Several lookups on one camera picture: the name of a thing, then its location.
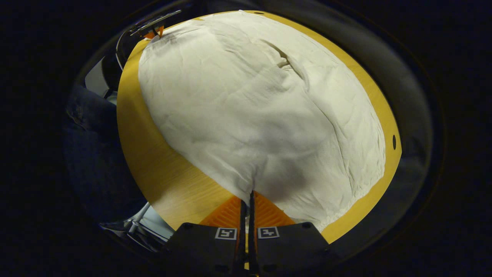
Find silver chair base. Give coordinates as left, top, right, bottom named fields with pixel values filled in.
left=99, top=202, right=175, bottom=252

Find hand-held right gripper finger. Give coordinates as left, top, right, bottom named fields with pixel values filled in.
left=160, top=195, right=247, bottom=275
left=248, top=190, right=339, bottom=276

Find person's dark blue trousers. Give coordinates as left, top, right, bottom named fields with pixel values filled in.
left=63, top=83, right=148, bottom=224

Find cream white jeans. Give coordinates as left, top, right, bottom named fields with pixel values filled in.
left=138, top=10, right=386, bottom=232

